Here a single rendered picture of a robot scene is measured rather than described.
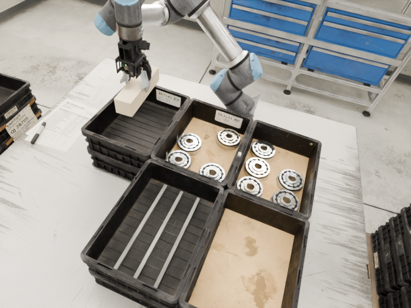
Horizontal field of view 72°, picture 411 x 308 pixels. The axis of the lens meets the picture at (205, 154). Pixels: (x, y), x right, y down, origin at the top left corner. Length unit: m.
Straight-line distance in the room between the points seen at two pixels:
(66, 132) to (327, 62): 2.35
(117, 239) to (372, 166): 2.29
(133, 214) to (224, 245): 0.33
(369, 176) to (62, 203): 2.28
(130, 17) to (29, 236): 0.84
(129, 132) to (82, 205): 0.36
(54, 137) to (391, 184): 2.46
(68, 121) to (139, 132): 0.43
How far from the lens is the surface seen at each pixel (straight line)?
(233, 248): 1.00
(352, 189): 1.52
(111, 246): 1.00
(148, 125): 1.31
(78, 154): 1.41
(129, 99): 1.01
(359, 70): 3.08
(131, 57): 0.96
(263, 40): 2.94
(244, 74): 1.36
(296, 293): 0.90
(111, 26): 1.06
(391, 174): 2.87
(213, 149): 1.23
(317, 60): 3.00
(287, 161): 1.28
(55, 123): 1.59
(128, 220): 1.03
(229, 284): 0.96
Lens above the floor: 1.74
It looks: 49 degrees down
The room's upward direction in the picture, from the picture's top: 10 degrees clockwise
